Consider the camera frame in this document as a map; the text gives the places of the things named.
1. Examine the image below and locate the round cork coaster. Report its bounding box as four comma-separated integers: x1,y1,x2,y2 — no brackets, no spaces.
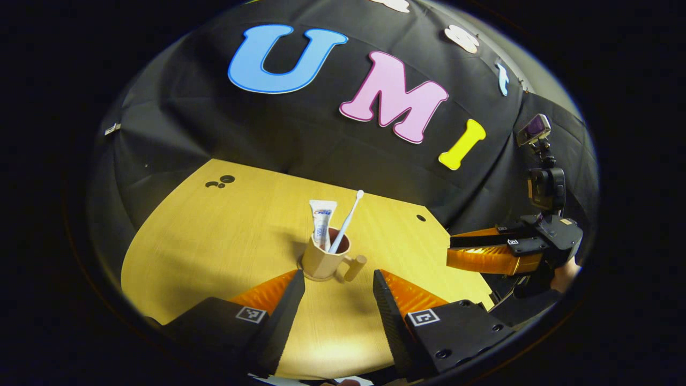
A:
297,256,339,283

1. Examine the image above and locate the wooden desktop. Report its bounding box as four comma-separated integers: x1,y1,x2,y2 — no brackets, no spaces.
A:
121,158,495,381

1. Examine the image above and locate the light blue toothbrush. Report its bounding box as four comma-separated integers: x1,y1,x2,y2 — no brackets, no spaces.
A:
328,190,365,255

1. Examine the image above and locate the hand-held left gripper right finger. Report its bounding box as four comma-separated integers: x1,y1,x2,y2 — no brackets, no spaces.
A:
372,270,515,378

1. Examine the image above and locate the white toothpaste tube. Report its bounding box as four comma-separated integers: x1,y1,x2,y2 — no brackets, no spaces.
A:
309,199,338,251

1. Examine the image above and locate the beige cup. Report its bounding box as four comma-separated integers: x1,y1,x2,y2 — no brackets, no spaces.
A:
301,227,368,283

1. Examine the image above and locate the black backdrop cloth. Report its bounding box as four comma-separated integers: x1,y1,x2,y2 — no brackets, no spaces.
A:
88,0,601,258

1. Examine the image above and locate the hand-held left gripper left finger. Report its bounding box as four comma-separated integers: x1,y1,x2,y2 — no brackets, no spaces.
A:
161,270,306,376

